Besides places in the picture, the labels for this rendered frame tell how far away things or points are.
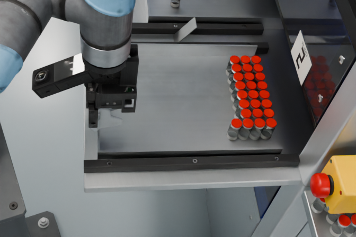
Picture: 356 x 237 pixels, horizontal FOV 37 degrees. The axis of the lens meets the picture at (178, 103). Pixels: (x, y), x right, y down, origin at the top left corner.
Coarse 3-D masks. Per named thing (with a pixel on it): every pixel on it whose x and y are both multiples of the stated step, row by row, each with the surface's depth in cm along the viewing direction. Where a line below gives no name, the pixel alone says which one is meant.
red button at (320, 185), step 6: (318, 174) 86; (324, 174) 86; (312, 180) 87; (318, 180) 85; (324, 180) 85; (312, 186) 87; (318, 186) 85; (324, 186) 85; (312, 192) 87; (318, 192) 85; (324, 192) 85
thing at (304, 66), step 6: (300, 30) 100; (300, 36) 100; (300, 42) 100; (294, 48) 103; (300, 48) 100; (306, 48) 97; (294, 54) 103; (300, 54) 100; (306, 54) 97; (294, 60) 103; (306, 60) 97; (300, 66) 100; (306, 66) 97; (300, 72) 100; (306, 72) 97; (300, 78) 100
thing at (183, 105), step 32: (160, 64) 113; (192, 64) 114; (224, 64) 115; (160, 96) 108; (192, 96) 109; (224, 96) 110; (128, 128) 102; (160, 128) 103; (192, 128) 104; (224, 128) 105
